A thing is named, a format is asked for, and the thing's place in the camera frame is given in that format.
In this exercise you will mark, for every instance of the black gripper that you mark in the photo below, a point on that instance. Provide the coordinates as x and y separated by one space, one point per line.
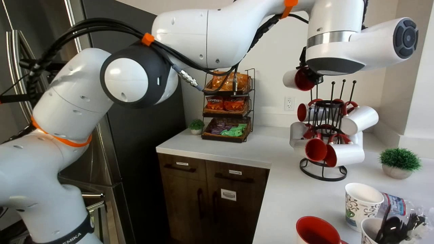
310 68

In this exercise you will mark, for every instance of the white mug red interior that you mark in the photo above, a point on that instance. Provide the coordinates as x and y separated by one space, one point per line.
362 119
315 149
296 134
317 230
296 80
348 154
302 111

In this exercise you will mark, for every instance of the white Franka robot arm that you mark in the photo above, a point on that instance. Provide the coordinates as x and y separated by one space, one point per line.
69 99

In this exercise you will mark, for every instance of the black metal mug stand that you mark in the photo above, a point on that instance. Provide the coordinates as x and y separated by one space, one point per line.
330 103

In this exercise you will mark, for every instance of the orange chip bag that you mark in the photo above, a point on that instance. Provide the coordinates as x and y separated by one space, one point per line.
242 81

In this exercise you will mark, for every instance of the wicker basket with chips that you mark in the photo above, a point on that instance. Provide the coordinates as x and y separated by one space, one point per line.
229 92

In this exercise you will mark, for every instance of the red snack packet pile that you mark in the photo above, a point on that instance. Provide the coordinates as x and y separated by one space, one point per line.
226 104

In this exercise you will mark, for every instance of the green snack packet pile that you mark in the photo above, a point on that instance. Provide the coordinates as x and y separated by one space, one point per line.
235 130

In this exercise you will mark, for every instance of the wicker basket with red snacks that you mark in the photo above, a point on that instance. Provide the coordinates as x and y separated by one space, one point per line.
226 112

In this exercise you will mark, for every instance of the purple snack packet pile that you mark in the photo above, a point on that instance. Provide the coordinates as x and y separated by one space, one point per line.
218 126

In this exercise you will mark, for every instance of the potted green plant grey pot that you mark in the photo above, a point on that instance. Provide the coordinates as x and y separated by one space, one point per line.
401 160

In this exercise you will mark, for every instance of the small white cabinet label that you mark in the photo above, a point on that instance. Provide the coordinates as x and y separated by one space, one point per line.
182 163
235 172

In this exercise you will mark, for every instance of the small green plant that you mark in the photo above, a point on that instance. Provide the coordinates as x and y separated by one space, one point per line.
196 125

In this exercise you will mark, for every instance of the printed paper cup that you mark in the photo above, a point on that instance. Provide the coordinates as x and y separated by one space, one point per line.
362 205

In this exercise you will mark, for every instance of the large white cabinet label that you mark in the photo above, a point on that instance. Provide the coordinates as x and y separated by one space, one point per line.
229 194

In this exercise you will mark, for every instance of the clear plastic wrapper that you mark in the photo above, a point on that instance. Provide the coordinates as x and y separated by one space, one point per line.
398 205

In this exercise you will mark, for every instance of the white cup holding utensils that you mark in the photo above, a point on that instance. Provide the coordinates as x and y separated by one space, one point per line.
370 230

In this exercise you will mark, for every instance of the black plastic utensils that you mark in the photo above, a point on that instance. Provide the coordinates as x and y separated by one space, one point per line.
394 228

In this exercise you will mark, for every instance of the dark wood base cabinet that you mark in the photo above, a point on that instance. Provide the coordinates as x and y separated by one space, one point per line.
191 203

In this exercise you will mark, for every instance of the dark steel refrigerator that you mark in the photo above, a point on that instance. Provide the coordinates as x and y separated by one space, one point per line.
136 136

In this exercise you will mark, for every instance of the white wall outlet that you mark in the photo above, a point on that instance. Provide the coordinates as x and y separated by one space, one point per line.
288 103

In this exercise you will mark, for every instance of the black tripod mount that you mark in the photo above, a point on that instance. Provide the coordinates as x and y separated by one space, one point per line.
14 96

